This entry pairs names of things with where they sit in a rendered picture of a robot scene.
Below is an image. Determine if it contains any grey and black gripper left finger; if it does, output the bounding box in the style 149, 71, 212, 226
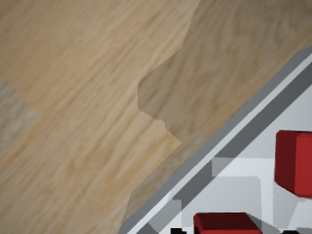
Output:
171, 228, 187, 234

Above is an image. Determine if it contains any red block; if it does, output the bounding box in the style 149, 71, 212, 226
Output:
193, 213, 263, 234
274, 130, 312, 198

